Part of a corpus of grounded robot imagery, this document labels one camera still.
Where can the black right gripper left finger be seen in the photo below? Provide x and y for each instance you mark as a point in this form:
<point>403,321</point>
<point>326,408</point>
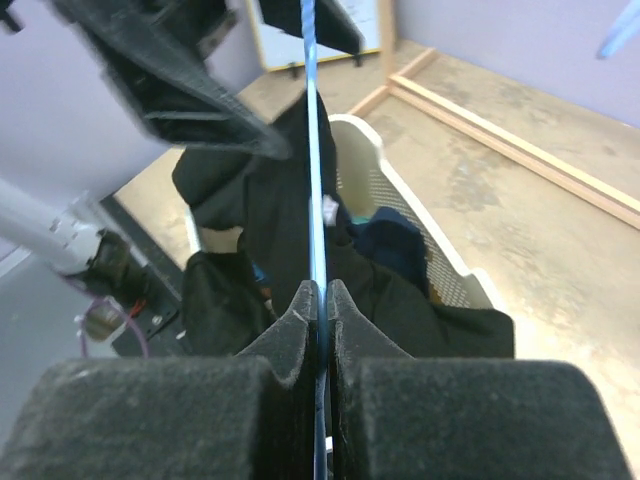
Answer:
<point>248,416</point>

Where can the wooden clothes rack frame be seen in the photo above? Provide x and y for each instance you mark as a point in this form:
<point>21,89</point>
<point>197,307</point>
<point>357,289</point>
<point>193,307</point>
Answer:
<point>397,83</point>

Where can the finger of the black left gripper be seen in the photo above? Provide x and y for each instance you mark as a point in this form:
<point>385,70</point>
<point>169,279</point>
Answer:
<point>154,53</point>
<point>324,21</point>

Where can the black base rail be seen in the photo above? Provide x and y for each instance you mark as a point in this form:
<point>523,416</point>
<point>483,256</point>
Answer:
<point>156,306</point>

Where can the teal t shirt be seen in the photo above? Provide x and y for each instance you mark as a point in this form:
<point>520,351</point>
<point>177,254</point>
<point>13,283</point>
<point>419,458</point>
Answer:
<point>359,220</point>

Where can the navy blue t shirt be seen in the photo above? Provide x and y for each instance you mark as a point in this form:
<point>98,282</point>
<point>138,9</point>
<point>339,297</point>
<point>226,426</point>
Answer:
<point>393,241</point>

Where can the small framed whiteboard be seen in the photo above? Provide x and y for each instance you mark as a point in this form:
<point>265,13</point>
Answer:
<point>280,51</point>

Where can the white perforated laundry basket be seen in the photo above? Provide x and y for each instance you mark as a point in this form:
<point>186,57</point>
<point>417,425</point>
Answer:
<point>356,176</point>

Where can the light blue wire hanger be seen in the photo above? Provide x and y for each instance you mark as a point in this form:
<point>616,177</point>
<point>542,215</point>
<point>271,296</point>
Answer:
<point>623,29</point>

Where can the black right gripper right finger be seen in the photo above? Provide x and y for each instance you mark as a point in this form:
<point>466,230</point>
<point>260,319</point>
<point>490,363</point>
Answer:
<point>397,417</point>

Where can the black printed t shirt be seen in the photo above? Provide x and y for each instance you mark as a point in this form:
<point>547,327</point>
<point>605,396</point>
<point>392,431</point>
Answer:
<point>269,201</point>

